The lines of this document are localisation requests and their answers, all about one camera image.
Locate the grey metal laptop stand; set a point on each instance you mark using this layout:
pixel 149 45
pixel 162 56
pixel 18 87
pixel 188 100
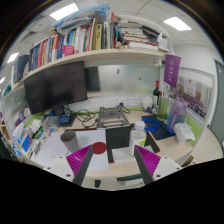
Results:
pixel 112 117

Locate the grey cup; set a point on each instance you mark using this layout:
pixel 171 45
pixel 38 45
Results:
pixel 70 140

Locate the white tissue pack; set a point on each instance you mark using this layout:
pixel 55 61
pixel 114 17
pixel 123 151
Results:
pixel 33 126

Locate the white paper sheet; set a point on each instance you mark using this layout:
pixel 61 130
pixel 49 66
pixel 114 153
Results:
pixel 91 136

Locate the white shelf full of books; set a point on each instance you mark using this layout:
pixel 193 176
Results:
pixel 90 36

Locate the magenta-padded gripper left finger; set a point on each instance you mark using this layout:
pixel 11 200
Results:
pixel 77 160

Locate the clear white-capped drink bottle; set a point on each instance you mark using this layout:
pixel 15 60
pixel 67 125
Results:
pixel 137 136

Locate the small blue box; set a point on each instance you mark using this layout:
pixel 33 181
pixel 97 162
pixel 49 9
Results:
pixel 64 120

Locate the black computer monitor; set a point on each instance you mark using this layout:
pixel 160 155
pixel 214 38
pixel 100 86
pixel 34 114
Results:
pixel 55 87

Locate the dark wine bottle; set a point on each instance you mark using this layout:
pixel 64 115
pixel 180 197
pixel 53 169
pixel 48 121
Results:
pixel 156 95

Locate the green glass bottle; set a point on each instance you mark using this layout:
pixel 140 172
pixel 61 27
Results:
pixel 163 110

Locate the purple water jug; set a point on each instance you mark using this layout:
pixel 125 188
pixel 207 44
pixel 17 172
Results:
pixel 176 116

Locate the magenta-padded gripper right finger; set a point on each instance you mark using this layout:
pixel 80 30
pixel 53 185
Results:
pixel 149 160

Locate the row of white wall sockets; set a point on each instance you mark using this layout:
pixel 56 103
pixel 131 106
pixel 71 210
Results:
pixel 121 101

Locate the wall photo poster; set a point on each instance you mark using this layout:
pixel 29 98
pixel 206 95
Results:
pixel 195 96

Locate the ceiling light panel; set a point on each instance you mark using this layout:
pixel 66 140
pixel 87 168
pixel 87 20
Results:
pixel 177 23
pixel 12 57
pixel 64 11

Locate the small white container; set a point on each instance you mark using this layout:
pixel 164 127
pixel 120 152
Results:
pixel 147 103

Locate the purple hanging pennant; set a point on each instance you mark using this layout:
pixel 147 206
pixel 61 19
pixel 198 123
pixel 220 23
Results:
pixel 172 70

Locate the flat round red coaster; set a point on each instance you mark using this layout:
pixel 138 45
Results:
pixel 99 148

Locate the printed paper sheets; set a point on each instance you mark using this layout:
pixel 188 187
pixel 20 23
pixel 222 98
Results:
pixel 53 148

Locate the crumpled white tissue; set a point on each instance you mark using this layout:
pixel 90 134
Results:
pixel 184 132

